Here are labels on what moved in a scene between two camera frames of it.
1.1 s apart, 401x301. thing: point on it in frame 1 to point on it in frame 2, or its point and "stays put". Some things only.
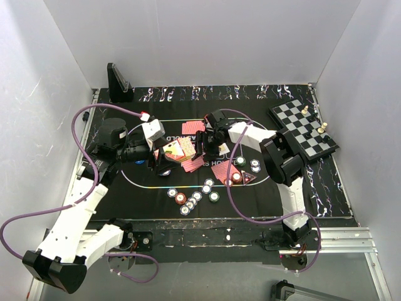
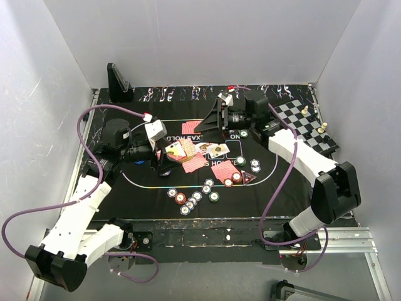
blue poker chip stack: [185, 209] stays put
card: [192, 127] stays put
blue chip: [206, 189] stays put
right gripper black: [202, 138] to [212, 121]
